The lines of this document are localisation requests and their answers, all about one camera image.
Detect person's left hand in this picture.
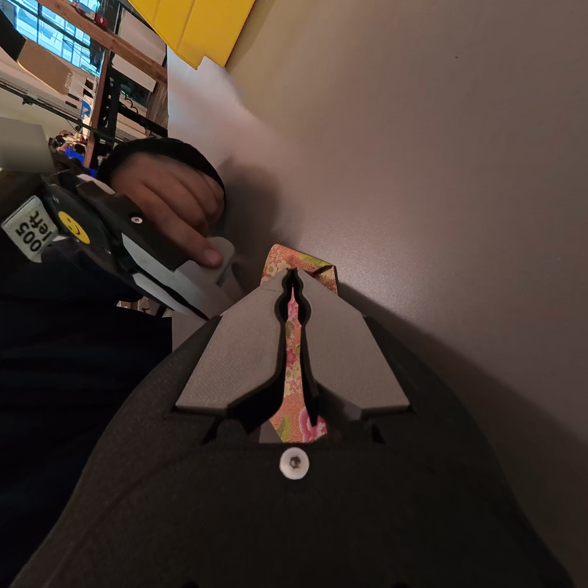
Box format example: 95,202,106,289
110,152,226,270

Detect cardboard box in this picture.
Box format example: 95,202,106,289
16,39,73,95

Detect wooden shelf rack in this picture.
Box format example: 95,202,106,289
39,0,169,168

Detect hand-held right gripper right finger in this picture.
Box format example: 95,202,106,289
292,268,411,443

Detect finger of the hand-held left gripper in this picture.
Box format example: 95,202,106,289
130,271,209,321
121,233,245,319

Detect blue bin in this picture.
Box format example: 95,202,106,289
63,146,98,179

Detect pink floral origami paper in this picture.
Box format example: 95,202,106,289
259,244,339,444

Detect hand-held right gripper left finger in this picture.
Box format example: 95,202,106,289
175,268,294,433

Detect yellow paper sheet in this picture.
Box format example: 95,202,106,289
128,0,256,70

